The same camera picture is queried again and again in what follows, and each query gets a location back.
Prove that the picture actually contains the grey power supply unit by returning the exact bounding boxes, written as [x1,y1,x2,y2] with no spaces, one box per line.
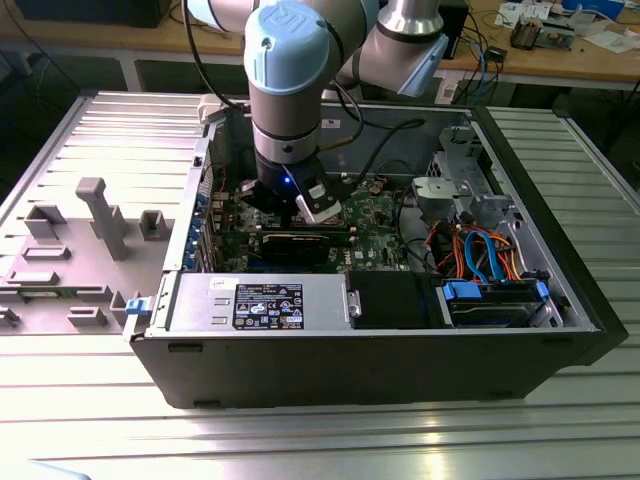
[167,272,351,334]

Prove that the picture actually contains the blue box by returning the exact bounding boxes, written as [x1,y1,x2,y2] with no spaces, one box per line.
[559,0,626,21]

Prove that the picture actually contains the RAM slot black clips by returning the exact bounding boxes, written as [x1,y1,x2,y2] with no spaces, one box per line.
[219,224,356,236]

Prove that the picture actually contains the pale grey case latch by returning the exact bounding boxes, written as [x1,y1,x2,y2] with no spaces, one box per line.
[197,93,227,126]

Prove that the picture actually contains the white printed papers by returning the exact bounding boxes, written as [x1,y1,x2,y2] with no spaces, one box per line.
[494,1,526,27]

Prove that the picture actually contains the large black box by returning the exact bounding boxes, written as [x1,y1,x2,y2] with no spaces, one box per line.
[13,0,167,30]

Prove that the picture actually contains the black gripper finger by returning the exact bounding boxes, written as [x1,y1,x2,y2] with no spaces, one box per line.
[239,178,296,229]
[327,174,353,202]

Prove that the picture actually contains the hard disk blue carrier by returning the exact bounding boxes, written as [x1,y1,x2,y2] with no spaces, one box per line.
[436,278,552,330]

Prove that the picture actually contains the white camera black bracket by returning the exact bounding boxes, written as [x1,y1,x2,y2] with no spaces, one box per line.
[282,162,344,225]

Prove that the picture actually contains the metal heatsink cooler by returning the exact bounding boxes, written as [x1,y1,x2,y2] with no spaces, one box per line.
[508,14,542,51]

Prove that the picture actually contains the pale blue rounded object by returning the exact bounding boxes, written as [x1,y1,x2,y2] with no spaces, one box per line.
[27,458,94,480]

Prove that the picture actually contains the tall black box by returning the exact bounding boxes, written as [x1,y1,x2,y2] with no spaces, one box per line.
[439,0,471,61]

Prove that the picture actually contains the grey metal device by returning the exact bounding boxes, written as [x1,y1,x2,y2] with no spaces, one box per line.
[537,18,576,52]

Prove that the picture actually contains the black plastic shroud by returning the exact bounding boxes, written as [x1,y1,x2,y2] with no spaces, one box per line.
[346,272,445,331]

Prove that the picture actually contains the metal drive cage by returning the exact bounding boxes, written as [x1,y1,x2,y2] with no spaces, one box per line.
[410,124,524,236]

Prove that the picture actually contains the RAM slot white clips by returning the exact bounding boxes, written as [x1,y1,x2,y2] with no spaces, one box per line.
[219,232,356,246]

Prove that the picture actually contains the wooden workbench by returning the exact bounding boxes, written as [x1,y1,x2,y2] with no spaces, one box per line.
[0,0,640,96]

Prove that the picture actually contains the black graphics card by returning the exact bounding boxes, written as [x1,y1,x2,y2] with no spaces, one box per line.
[258,230,332,267]

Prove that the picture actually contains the red orange wire bundle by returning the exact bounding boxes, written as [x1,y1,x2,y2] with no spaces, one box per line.
[425,219,469,277]

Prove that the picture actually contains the blue data wire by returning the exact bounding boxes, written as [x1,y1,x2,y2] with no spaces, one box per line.
[463,225,507,285]

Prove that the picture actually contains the white paper sheet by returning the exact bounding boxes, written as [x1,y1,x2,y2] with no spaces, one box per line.
[583,29,640,55]

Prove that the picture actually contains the black open PC case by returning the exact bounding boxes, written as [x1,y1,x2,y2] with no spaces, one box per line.
[122,91,630,411]

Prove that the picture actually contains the black camera cable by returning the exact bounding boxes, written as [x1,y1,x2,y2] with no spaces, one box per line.
[319,84,427,189]

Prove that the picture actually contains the green motherboard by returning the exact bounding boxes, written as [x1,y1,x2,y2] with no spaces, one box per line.
[208,172,417,275]

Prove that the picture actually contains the grey parts rack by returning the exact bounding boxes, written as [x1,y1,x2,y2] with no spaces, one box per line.
[0,176,177,337]

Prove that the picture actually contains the small white labelled box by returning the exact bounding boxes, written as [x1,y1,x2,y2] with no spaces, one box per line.
[436,79,460,105]

